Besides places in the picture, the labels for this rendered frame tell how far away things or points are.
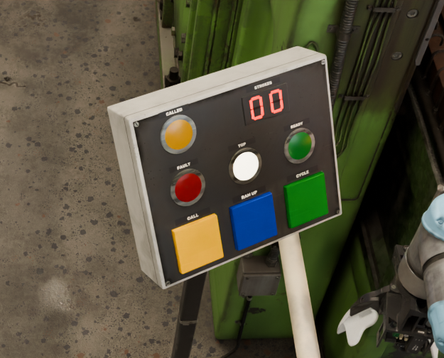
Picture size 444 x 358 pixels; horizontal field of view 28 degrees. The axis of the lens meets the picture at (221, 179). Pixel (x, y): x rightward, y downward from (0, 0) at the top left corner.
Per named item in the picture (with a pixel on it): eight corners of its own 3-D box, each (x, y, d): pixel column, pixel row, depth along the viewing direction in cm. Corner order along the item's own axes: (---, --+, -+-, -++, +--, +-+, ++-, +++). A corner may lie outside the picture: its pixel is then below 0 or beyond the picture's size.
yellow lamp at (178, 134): (193, 153, 129) (197, 132, 125) (161, 152, 128) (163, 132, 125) (192, 136, 131) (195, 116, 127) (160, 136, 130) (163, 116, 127)
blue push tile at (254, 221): (278, 234, 142) (272, 193, 139) (238, 251, 139) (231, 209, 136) (272, 231, 143) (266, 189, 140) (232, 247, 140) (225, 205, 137)
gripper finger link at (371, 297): (343, 311, 131) (390, 292, 126) (344, 302, 132) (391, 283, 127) (364, 325, 133) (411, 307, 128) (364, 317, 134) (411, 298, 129)
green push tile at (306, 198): (328, 213, 146) (324, 172, 143) (291, 229, 143) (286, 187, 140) (322, 210, 147) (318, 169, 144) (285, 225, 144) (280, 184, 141)
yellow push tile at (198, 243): (224, 257, 138) (217, 215, 135) (182, 275, 135) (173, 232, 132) (219, 253, 139) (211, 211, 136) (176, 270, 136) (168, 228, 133)
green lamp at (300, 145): (312, 162, 140) (318, 144, 137) (283, 162, 140) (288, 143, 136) (310, 147, 142) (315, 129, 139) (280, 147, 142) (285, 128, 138)
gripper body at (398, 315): (372, 349, 126) (395, 305, 117) (374, 298, 132) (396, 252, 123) (425, 359, 126) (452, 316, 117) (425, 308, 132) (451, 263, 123)
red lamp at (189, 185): (202, 204, 132) (206, 186, 129) (171, 204, 132) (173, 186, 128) (201, 188, 134) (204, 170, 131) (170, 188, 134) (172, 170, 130)
